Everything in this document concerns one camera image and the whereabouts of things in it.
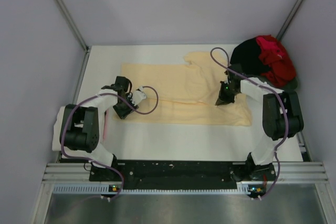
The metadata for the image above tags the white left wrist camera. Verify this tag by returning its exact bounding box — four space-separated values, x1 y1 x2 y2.
130 86 147 106

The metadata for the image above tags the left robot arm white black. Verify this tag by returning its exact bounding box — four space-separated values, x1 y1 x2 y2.
57 76 146 180

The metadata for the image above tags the cream yellow t shirt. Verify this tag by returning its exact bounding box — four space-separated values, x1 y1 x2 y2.
121 51 252 126

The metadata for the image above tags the white printed folded shirt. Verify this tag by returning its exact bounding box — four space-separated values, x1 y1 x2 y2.
52 106 65 151

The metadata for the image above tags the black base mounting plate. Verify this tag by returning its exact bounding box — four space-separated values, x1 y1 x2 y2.
89 159 276 190

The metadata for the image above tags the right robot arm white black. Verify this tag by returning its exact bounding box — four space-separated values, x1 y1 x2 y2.
215 74 304 180

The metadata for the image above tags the grey slotted cable duct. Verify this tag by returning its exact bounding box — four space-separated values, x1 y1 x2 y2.
53 184 265 195

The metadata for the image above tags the red t shirt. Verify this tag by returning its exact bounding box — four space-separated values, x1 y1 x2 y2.
256 35 297 88

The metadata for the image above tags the black t shirt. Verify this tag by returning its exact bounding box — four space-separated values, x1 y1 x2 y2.
230 37 271 76

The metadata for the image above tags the grey plastic tray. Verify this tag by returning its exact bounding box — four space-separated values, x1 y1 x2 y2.
281 77 299 91

